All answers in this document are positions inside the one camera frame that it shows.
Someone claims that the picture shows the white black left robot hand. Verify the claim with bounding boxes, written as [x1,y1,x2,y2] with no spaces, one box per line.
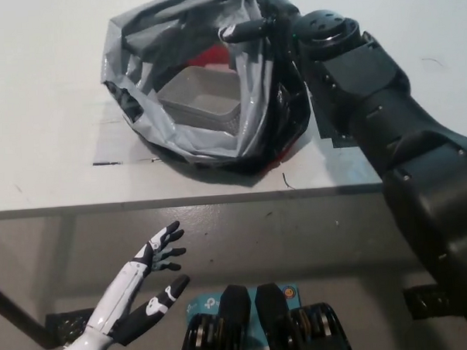
[81,220,194,348]

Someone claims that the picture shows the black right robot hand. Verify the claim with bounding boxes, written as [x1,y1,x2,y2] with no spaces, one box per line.
[217,0,305,68]

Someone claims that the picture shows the small grey rectangular basket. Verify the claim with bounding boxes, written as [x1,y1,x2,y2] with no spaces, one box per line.
[155,64,243,139]

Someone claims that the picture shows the grey black plastic bag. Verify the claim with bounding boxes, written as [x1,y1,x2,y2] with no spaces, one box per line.
[95,0,316,184]

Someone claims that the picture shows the black table foot plate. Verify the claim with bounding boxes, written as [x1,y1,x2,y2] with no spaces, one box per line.
[45,311,93,347]
[403,284,456,323]

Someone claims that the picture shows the teal router box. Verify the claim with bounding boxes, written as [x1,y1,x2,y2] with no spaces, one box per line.
[184,283,304,347]

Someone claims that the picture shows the black diagonal table leg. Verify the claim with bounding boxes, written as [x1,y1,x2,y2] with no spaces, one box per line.
[0,272,58,350]

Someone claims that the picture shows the black ribbed robot body block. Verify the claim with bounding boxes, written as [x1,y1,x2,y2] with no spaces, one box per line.
[175,284,254,350]
[256,280,357,350]

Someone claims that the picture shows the black tape patch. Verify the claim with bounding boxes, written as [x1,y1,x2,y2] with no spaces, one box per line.
[311,95,357,149]

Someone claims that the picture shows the thin curved dark thread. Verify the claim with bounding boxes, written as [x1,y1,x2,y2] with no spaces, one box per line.
[421,56,445,70]

